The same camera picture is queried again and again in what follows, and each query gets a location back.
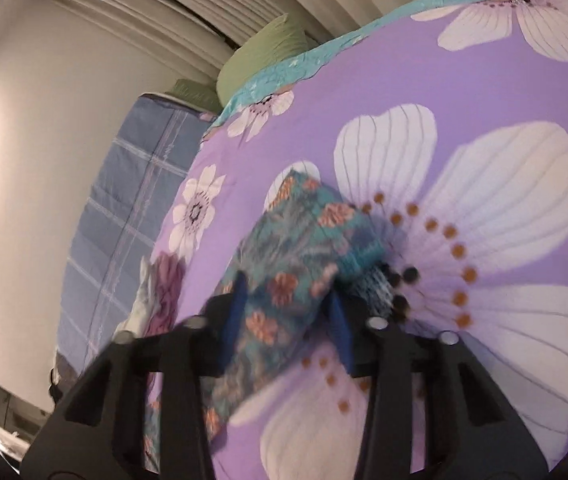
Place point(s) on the purple floral bedsheet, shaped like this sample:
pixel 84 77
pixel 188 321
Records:
pixel 449 129

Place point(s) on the folded pink garment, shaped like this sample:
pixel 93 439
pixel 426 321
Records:
pixel 169 272

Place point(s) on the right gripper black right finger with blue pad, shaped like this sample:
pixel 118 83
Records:
pixel 434 411

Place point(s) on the teal floral shirt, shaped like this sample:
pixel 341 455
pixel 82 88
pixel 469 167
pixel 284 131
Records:
pixel 285 407

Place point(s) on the green pillow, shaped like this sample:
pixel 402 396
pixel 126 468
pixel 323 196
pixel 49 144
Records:
pixel 279 40

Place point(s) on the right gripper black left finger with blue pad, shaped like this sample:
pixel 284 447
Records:
pixel 96 430

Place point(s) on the folded cream garment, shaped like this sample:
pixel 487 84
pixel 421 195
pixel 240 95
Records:
pixel 143 307

